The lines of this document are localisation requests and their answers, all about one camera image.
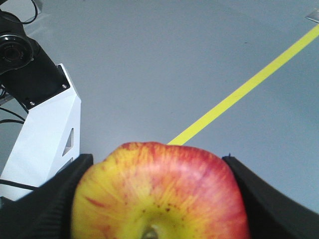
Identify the yellow floor tape line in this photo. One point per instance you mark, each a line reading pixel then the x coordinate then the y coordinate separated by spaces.
pixel 246 88

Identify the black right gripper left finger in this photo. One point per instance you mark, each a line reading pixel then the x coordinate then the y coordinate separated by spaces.
pixel 45 213

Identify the black camera on white mount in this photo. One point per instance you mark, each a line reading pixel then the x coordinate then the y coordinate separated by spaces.
pixel 50 136

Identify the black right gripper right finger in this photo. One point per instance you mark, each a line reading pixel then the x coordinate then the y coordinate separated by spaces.
pixel 271 214

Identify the red yellow apple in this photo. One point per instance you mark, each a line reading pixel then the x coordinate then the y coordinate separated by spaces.
pixel 149 190

